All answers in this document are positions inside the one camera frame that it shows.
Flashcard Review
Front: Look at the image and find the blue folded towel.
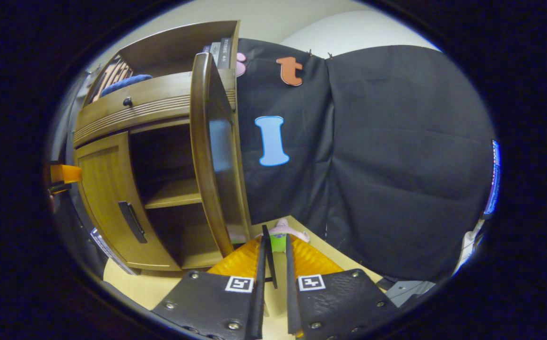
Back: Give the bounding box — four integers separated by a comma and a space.
100, 74, 154, 97

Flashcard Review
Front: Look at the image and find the blue lit screen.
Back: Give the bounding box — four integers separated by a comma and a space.
484, 139, 501, 220

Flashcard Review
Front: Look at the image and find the wooden cabinet door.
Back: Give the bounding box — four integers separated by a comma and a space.
190, 52, 251, 258
74, 131, 182, 273

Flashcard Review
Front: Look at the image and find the black backdrop cloth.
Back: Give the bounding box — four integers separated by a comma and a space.
47, 38, 497, 284

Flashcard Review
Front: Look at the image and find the wooden double-door shoe cabinet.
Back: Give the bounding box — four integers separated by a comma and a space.
73, 20, 253, 274

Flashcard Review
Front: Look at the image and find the pink and green toy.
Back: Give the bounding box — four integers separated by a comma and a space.
255, 218, 311, 254

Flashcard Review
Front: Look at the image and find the wooden drawer with grooves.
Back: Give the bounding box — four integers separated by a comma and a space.
73, 71, 236, 148

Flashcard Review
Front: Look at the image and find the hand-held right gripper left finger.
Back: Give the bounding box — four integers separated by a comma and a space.
151, 235, 268, 340

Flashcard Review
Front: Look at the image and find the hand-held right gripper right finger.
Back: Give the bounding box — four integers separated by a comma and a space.
284, 234, 401, 340

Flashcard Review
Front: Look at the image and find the black door handle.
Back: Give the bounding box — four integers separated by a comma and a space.
261, 225, 279, 289
118, 201, 148, 244

